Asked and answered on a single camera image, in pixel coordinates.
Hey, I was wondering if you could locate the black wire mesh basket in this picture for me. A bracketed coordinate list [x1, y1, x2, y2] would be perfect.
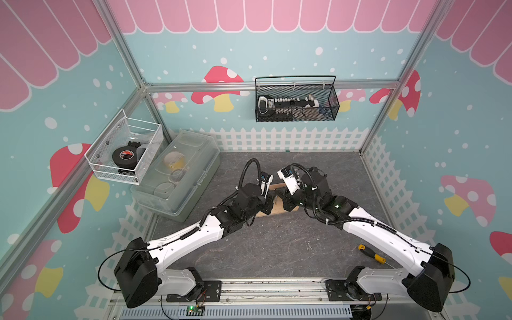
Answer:
[254, 75, 340, 122]

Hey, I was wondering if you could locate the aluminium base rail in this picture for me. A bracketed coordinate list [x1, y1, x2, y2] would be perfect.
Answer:
[104, 278, 449, 319]

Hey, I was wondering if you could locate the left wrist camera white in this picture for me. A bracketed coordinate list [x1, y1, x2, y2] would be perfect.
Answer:
[259, 171, 273, 197]

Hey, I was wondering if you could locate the clear acrylic wall bin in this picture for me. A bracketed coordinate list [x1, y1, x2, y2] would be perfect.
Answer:
[85, 110, 163, 185]

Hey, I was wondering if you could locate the yellow black connector plug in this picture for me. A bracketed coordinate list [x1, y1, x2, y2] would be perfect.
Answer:
[358, 245, 387, 264]

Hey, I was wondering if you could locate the wooden jewelry display stand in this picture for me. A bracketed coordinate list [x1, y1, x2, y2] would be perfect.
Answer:
[255, 183, 288, 218]

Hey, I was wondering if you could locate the translucent green storage box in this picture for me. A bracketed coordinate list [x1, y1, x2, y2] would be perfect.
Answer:
[131, 131, 220, 222]

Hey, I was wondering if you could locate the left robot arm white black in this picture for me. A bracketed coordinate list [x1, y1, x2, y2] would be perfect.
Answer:
[113, 158, 274, 308]

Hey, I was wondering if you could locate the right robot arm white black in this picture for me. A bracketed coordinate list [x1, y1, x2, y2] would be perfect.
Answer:
[277, 163, 459, 313]

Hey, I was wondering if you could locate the black tape roll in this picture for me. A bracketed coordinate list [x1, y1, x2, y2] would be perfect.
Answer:
[112, 146, 138, 170]

